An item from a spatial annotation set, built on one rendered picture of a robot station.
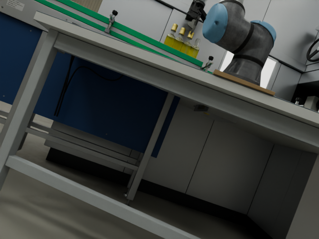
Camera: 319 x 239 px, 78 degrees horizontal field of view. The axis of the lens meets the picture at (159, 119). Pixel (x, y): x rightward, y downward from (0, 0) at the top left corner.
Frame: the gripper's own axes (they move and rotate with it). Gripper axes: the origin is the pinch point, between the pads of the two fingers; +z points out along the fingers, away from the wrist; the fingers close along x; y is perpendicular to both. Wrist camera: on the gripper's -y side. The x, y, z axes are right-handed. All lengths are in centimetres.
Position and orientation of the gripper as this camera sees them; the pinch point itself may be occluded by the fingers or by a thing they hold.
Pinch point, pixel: (191, 33)
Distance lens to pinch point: 144.0
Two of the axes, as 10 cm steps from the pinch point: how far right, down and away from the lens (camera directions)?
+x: 1.6, 0.5, -9.9
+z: -3.7, 9.3, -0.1
